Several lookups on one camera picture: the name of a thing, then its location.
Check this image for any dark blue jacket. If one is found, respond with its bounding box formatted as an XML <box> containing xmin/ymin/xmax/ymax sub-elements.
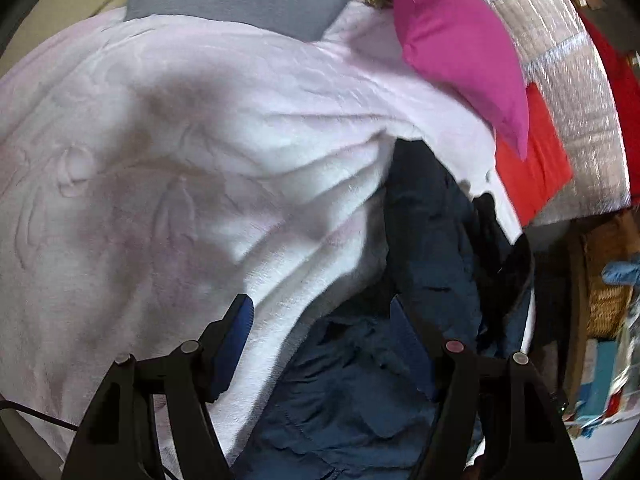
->
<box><xmin>231</xmin><ymin>136</ymin><xmax>537</xmax><ymax>480</ymax></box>

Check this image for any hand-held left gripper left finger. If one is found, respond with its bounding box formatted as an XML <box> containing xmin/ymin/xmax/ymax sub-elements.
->
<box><xmin>61</xmin><ymin>293</ymin><xmax>255</xmax><ymax>480</ymax></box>

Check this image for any teal box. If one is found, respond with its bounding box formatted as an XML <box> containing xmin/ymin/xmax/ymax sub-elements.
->
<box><xmin>583</xmin><ymin>340</ymin><xmax>623</xmax><ymax>413</ymax></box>

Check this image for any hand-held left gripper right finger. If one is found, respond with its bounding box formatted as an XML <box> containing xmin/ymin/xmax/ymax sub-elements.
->
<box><xmin>390</xmin><ymin>294</ymin><xmax>584</xmax><ymax>480</ymax></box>

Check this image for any red cloth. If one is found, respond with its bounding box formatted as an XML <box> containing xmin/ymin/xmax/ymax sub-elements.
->
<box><xmin>578</xmin><ymin>12</ymin><xmax>639</xmax><ymax>211</ymax></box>

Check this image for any wicker basket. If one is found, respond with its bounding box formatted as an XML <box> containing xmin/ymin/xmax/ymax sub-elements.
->
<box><xmin>580</xmin><ymin>213</ymin><xmax>640</xmax><ymax>339</ymax></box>

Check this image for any magenta pillow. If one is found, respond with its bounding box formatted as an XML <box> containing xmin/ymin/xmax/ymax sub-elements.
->
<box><xmin>382</xmin><ymin>0</ymin><xmax>531</xmax><ymax>162</ymax></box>

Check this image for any pale pink textured blanket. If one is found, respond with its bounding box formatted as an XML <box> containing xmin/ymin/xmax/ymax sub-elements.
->
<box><xmin>0</xmin><ymin>0</ymin><xmax>525</xmax><ymax>470</ymax></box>

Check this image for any black cable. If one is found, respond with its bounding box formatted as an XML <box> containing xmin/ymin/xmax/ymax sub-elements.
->
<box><xmin>0</xmin><ymin>399</ymin><xmax>81</xmax><ymax>432</ymax></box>

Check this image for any silver foil insulation mat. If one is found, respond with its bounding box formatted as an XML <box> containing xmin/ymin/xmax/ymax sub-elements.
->
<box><xmin>472</xmin><ymin>0</ymin><xmax>629</xmax><ymax>228</ymax></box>

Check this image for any light blue cloth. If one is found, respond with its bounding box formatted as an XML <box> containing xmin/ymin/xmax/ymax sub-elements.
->
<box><xmin>601</xmin><ymin>260</ymin><xmax>640</xmax><ymax>287</ymax></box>

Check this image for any red-orange pillow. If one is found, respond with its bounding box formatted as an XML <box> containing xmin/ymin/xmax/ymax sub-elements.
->
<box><xmin>494</xmin><ymin>83</ymin><xmax>574</xmax><ymax>227</ymax></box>

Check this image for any black garment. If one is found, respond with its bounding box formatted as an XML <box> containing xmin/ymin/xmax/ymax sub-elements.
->
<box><xmin>471</xmin><ymin>192</ymin><xmax>535</xmax><ymax>361</ymax></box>

